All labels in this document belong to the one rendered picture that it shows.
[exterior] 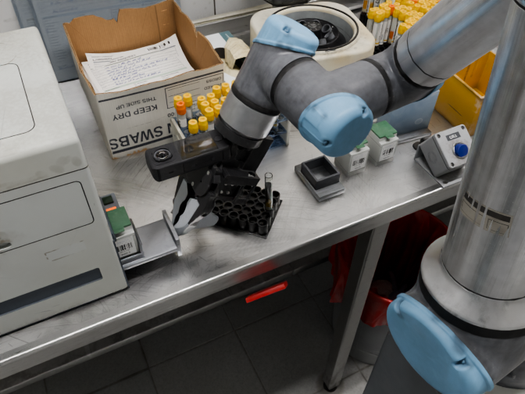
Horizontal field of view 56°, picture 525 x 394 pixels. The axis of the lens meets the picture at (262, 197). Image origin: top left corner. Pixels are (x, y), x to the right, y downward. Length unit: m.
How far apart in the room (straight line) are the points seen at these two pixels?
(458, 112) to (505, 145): 0.72
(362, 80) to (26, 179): 0.39
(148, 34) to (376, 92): 0.70
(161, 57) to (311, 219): 0.51
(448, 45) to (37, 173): 0.46
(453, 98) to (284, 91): 0.56
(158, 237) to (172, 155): 0.16
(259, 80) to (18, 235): 0.35
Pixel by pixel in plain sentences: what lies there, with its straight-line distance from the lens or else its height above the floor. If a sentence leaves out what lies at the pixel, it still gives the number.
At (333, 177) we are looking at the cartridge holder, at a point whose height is 0.91.
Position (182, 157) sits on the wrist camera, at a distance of 0.68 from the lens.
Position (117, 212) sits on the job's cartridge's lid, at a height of 0.98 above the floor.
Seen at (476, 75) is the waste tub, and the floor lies 0.92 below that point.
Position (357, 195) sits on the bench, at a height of 0.88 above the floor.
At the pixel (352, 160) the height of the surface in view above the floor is 0.92.
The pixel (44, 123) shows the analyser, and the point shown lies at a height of 1.17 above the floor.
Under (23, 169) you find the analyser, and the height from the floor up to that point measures 1.15.
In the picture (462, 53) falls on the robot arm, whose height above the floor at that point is 1.25.
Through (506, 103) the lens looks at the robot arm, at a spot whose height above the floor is 1.33.
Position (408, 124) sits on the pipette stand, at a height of 0.91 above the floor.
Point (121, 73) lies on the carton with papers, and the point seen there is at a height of 0.94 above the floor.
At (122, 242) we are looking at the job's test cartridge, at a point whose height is 0.96.
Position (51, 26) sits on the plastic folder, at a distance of 1.20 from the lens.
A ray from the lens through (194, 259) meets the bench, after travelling 0.81.
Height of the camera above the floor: 1.52
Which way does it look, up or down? 47 degrees down
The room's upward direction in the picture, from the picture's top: 1 degrees clockwise
